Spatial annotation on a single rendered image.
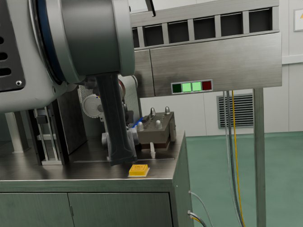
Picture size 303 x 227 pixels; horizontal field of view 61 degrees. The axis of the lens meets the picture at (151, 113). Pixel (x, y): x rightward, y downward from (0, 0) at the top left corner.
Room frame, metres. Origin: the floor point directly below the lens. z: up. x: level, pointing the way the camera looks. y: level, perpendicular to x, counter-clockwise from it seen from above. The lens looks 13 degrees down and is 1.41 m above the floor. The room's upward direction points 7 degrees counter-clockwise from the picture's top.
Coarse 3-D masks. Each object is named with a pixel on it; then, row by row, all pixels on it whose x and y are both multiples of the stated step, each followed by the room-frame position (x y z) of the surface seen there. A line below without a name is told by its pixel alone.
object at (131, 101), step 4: (136, 92) 1.55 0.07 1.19; (128, 96) 1.39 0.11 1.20; (132, 96) 1.46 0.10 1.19; (136, 96) 1.54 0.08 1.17; (124, 100) 1.33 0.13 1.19; (128, 100) 1.38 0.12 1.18; (132, 100) 1.45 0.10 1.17; (136, 100) 1.53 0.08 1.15; (128, 104) 1.37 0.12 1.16; (132, 104) 1.44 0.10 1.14; (136, 104) 1.52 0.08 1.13; (128, 108) 1.36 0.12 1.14; (132, 108) 1.43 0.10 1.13; (136, 108) 1.51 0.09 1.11; (136, 112) 1.50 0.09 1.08; (136, 116) 1.49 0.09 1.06; (136, 120) 1.48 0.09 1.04; (132, 124) 1.39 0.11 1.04
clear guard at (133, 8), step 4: (128, 0) 1.61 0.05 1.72; (132, 0) 1.61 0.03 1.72; (136, 0) 1.61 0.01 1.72; (140, 0) 1.61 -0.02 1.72; (144, 0) 1.61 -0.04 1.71; (132, 4) 1.63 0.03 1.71; (136, 4) 1.63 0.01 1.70; (140, 4) 1.63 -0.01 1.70; (144, 4) 1.62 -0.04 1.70; (132, 8) 1.65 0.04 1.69; (136, 8) 1.65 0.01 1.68; (140, 8) 1.65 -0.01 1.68; (144, 8) 1.65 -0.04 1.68
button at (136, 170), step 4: (136, 164) 1.11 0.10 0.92; (140, 164) 1.11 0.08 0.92; (144, 164) 1.10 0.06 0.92; (132, 168) 1.07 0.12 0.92; (136, 168) 1.07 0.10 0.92; (140, 168) 1.06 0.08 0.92; (144, 168) 1.06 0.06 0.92; (132, 172) 1.05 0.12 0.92; (136, 172) 1.04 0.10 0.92; (140, 172) 1.04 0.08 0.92; (144, 172) 1.04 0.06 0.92
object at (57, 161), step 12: (48, 108) 1.30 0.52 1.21; (36, 120) 1.35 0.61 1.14; (48, 120) 1.29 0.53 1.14; (60, 120) 1.32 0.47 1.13; (36, 132) 1.33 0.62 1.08; (60, 132) 1.29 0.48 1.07; (36, 144) 1.31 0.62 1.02; (60, 144) 1.27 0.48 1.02; (36, 156) 1.31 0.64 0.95; (60, 156) 1.28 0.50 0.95
